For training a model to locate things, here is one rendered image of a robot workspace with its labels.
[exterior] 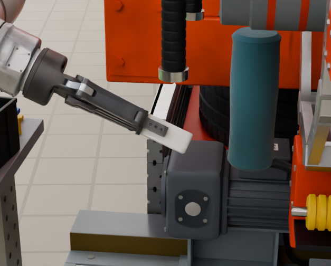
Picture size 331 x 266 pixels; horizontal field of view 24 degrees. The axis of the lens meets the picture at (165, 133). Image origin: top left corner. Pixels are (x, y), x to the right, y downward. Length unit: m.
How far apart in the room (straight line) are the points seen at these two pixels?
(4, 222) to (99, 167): 0.95
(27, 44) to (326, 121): 0.41
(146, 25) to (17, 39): 0.73
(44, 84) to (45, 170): 1.55
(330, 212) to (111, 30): 0.73
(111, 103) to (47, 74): 0.09
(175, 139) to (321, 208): 0.30
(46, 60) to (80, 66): 2.53
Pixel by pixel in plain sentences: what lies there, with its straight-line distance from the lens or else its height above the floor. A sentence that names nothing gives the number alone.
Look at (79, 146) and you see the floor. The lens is 2.73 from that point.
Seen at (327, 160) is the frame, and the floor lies 0.61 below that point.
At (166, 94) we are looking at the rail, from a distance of 2.09.
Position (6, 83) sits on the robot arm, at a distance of 1.04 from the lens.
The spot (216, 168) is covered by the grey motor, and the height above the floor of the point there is 0.40.
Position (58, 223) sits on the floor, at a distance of 2.26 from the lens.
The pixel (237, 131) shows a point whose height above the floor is 0.56.
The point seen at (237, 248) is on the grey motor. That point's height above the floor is 0.12.
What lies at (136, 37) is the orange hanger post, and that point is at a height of 0.63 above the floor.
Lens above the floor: 1.12
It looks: 23 degrees down
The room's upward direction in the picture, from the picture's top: straight up
